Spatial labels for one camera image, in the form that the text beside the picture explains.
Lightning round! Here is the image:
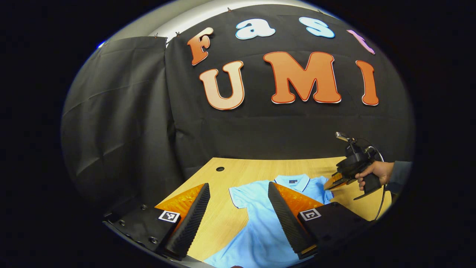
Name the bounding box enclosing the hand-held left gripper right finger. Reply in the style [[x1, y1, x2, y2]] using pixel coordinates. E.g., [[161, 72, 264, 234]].
[[268, 182, 374, 260]]

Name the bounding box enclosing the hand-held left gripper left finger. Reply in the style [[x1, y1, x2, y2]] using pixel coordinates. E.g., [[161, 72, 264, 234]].
[[103, 182, 211, 261]]

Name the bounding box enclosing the light blue T-shirt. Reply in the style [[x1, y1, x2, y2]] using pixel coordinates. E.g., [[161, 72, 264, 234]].
[[204, 173, 337, 268]]

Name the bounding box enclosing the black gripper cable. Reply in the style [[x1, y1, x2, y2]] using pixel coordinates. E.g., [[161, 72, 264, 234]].
[[357, 138, 388, 221]]

